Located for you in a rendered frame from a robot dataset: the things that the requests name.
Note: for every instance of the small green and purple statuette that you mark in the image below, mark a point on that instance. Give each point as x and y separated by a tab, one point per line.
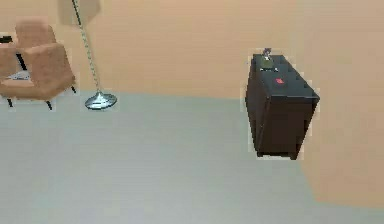
266	61

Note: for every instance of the dark brown chest of drawers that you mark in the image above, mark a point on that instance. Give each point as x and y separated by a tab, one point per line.
283	116

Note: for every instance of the small red object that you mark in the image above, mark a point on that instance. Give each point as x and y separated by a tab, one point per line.
279	81

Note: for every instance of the silver floor lamp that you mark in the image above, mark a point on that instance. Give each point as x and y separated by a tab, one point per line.
99	100

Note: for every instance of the tan upholstered armchair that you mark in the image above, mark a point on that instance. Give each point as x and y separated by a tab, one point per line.
46	71

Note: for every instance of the grey flat object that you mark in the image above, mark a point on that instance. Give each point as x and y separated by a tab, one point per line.
20	76

